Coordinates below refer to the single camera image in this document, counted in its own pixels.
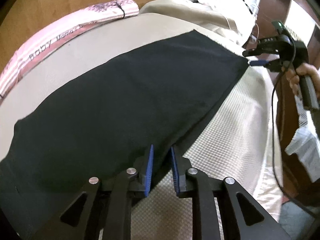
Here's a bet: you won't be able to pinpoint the black pants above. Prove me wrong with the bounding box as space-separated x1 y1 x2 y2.
1 31 248 239

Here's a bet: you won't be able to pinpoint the right hand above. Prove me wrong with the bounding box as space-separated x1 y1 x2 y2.
285 62 320 100

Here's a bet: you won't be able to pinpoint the beige folded blanket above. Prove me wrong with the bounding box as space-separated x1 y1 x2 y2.
139 0 255 46

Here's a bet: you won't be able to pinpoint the beige textured bed mattress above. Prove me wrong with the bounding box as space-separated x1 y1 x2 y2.
0 12 284 240

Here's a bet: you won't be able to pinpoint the dark wooden furniture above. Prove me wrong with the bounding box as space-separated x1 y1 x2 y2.
258 0 319 206

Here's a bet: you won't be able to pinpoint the pink striped long pillow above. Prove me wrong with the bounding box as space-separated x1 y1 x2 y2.
1 0 139 101

